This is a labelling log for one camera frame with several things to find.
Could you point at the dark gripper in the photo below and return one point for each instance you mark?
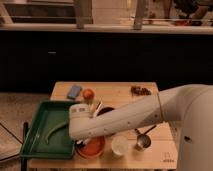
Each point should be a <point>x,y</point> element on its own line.
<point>105,110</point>

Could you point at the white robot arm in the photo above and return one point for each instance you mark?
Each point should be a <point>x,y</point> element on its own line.
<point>191,105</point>

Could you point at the red bowl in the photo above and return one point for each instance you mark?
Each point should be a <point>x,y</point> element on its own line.
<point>94,148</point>

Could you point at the orange tomato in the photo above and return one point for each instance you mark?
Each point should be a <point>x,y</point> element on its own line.
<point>88,94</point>

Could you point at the dark red grapes bunch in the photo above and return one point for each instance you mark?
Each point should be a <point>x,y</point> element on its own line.
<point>139,91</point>

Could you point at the blue sponge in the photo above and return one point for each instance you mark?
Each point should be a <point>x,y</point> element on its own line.
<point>74,92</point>

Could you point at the white cup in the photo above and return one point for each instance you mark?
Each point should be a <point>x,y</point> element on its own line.
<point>119,146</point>

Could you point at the green bean pod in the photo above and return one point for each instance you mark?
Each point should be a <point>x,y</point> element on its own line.
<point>54,129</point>

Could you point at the metal measuring cup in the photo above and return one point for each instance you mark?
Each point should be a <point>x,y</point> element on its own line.
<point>143,139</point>

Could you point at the green plastic tray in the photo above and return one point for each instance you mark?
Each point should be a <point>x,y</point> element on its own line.
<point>48,115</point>

